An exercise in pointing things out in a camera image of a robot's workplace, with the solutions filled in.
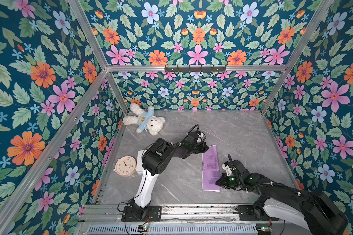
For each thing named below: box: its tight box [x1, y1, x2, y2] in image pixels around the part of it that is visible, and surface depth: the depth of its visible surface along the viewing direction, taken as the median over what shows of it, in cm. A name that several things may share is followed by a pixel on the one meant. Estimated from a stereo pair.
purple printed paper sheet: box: [202, 144, 221, 192], surface depth 91 cm
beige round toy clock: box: [113, 155, 137, 177], surface depth 90 cm
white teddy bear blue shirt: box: [122, 102, 166, 137], surface depth 107 cm
